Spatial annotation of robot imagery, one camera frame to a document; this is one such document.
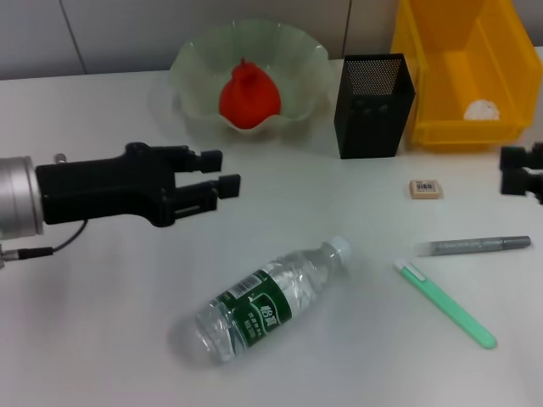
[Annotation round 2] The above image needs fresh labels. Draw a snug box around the small beige eraser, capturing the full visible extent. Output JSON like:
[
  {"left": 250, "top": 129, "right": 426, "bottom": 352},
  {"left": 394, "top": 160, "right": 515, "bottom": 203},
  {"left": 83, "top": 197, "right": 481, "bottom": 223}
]
[{"left": 409, "top": 179, "right": 447, "bottom": 201}]

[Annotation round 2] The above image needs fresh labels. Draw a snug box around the orange fruit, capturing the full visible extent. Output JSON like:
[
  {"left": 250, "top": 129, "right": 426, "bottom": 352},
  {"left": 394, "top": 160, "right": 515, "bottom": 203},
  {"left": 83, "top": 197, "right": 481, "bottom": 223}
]
[{"left": 218, "top": 58, "right": 283, "bottom": 131}]

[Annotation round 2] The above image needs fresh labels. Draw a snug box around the white paper ball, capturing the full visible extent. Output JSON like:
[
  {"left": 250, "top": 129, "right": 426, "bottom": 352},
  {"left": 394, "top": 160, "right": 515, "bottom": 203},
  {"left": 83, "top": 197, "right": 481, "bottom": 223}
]
[{"left": 463, "top": 99, "right": 502, "bottom": 122}]

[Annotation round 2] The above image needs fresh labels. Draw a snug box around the green glass fruit bowl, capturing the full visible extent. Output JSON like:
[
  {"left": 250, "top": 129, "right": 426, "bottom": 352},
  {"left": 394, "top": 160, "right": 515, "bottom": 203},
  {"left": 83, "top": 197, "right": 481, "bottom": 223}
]
[{"left": 170, "top": 19, "right": 334, "bottom": 137}]

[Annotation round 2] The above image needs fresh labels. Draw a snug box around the silver marker pen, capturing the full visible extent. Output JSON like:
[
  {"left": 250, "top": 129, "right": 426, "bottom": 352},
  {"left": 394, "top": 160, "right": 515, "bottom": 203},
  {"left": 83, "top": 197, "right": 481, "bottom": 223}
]
[{"left": 413, "top": 235, "right": 532, "bottom": 258}]

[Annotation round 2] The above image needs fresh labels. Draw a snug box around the yellow plastic storage bin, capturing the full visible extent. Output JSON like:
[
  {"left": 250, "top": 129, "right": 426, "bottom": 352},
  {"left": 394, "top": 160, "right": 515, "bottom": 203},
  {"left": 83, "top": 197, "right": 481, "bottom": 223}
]
[{"left": 389, "top": 0, "right": 543, "bottom": 153}]

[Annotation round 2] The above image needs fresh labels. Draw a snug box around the mint green pen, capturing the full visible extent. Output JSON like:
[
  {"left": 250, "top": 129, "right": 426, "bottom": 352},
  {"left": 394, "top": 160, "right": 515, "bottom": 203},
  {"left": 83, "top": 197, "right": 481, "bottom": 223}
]
[{"left": 393, "top": 259, "right": 497, "bottom": 351}]

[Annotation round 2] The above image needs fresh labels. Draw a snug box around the black mesh pen holder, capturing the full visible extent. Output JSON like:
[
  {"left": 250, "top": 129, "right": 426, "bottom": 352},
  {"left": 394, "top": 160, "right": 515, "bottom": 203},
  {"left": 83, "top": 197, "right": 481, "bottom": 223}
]
[{"left": 333, "top": 53, "right": 417, "bottom": 160}]

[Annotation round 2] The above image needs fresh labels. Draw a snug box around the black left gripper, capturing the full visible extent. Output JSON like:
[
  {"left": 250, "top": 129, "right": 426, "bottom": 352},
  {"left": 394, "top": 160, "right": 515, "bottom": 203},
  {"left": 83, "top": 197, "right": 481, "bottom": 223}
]
[{"left": 36, "top": 142, "right": 242, "bottom": 228}]

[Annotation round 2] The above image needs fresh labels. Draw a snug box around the clear plastic water bottle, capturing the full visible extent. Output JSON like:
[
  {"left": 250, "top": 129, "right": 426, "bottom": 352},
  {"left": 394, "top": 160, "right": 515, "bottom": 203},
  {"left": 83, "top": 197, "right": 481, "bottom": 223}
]
[{"left": 193, "top": 236, "right": 354, "bottom": 366}]

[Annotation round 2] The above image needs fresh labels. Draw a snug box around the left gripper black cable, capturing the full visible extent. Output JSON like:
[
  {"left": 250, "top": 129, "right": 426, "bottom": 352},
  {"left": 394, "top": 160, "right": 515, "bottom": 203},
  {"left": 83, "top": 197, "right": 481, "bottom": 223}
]
[{"left": 0, "top": 219, "right": 89, "bottom": 272}]

